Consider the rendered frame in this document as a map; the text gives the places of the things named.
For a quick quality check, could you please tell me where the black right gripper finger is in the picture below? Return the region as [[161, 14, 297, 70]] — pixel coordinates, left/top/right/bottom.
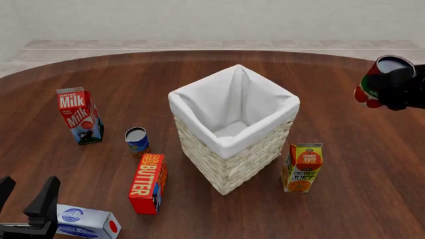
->
[[364, 70, 408, 101]]

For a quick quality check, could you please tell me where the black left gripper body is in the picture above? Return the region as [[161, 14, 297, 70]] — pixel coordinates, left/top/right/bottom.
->
[[0, 218, 58, 239]]

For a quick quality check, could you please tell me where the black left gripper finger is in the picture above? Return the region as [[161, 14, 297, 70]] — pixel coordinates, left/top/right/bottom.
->
[[0, 175, 17, 213], [23, 175, 62, 226]]

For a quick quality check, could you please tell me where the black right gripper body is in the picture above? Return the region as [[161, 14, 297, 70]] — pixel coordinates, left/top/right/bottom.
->
[[381, 70, 425, 112]]

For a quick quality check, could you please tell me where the red tomato sauce can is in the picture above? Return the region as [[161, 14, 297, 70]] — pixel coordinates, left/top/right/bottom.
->
[[353, 54, 417, 110]]

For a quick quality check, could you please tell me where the white-lined wicker basket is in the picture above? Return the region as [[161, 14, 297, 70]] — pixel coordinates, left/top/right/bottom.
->
[[167, 64, 301, 197]]

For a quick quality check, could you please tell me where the white cream cheese box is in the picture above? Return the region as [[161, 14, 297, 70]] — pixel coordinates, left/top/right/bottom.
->
[[55, 203, 122, 239]]

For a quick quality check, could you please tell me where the red and white milk carton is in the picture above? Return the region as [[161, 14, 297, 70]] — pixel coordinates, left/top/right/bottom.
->
[[55, 86, 105, 146]]

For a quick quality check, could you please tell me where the red butter box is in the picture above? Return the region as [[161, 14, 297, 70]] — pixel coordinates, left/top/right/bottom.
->
[[127, 152, 169, 216]]

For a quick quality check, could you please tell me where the blue soup can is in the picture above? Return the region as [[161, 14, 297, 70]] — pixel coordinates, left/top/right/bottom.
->
[[124, 126, 151, 159]]

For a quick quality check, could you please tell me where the orange juice carton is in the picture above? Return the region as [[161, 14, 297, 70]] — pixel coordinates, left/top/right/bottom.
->
[[280, 142, 324, 194]]

